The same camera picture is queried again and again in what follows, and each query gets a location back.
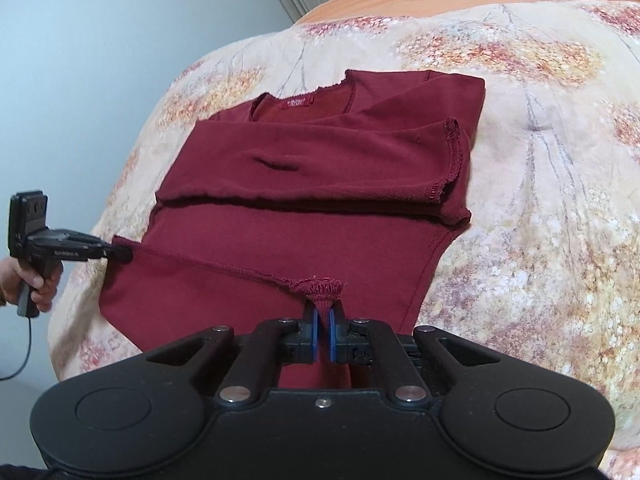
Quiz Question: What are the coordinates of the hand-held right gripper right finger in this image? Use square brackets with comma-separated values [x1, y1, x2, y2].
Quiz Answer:
[327, 305, 502, 407]

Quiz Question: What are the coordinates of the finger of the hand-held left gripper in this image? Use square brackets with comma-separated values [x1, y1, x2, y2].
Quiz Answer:
[97, 241, 135, 264]

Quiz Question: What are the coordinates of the dark red long-sleeved shirt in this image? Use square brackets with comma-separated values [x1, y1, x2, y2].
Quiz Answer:
[98, 70, 487, 391]

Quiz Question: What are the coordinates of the floral quilt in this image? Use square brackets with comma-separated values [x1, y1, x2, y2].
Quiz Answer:
[47, 0, 640, 466]

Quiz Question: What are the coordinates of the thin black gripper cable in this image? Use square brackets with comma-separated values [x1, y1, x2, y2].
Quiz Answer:
[0, 316, 34, 382]

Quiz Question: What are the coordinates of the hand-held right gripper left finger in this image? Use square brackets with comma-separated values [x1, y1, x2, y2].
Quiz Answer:
[145, 306, 321, 407]

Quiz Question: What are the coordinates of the person's left hand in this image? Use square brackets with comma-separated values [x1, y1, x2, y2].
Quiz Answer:
[0, 257, 64, 313]

